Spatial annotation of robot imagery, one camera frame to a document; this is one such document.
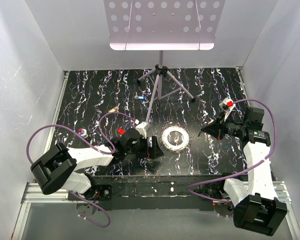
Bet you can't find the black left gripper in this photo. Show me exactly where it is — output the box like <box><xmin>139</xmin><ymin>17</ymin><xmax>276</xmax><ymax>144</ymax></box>
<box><xmin>124</xmin><ymin>134</ymin><xmax>164</xmax><ymax>159</ymax></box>

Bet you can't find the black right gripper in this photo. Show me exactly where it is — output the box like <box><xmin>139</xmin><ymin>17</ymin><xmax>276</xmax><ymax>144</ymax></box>
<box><xmin>201</xmin><ymin>111</ymin><xmax>246</xmax><ymax>140</ymax></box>

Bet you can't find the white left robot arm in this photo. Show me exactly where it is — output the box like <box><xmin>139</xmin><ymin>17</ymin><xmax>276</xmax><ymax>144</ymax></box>
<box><xmin>30</xmin><ymin>128</ymin><xmax>164</xmax><ymax>200</ymax></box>

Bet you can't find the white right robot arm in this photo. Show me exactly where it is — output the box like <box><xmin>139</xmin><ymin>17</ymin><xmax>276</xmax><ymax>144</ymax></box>
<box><xmin>201</xmin><ymin>106</ymin><xmax>288</xmax><ymax>236</ymax></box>

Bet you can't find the key with red tag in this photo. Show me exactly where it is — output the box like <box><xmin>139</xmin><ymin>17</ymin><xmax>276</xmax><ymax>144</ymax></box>
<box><xmin>117</xmin><ymin>128</ymin><xmax>125</xmax><ymax>135</ymax></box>

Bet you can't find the key with blue tag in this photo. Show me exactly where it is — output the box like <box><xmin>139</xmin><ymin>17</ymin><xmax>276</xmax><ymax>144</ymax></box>
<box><xmin>134</xmin><ymin>92</ymin><xmax>147</xmax><ymax>101</ymax></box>

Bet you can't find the key with yellow tag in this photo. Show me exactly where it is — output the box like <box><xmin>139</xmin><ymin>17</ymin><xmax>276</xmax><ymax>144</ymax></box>
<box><xmin>108</xmin><ymin>104</ymin><xmax>120</xmax><ymax>113</ymax></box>

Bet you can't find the white perforated music stand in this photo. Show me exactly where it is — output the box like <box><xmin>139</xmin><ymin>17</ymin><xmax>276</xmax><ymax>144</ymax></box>
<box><xmin>103</xmin><ymin>0</ymin><xmax>227</xmax><ymax>133</ymax></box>

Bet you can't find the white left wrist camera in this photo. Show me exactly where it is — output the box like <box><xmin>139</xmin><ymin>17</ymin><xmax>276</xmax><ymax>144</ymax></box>
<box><xmin>134</xmin><ymin>121</ymin><xmax>150</xmax><ymax>139</ymax></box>

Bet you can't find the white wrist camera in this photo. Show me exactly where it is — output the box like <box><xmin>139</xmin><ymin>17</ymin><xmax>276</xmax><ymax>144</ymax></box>
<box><xmin>134</xmin><ymin>121</ymin><xmax>150</xmax><ymax>139</ymax></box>
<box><xmin>219</xmin><ymin>97</ymin><xmax>236</xmax><ymax>120</ymax></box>

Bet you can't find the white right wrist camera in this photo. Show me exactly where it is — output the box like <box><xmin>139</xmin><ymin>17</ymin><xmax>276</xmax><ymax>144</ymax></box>
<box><xmin>219</xmin><ymin>97</ymin><xmax>236</xmax><ymax>120</ymax></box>

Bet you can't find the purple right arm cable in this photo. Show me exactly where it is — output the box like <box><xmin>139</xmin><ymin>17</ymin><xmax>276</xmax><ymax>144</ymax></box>
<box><xmin>187</xmin><ymin>98</ymin><xmax>276</xmax><ymax>204</ymax></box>

